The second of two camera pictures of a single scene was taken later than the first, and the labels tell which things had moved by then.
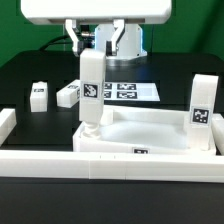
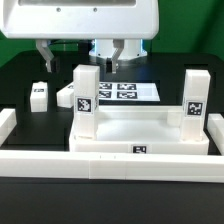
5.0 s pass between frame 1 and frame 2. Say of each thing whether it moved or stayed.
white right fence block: stayed
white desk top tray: moved
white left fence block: stayed
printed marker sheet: stayed
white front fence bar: stayed
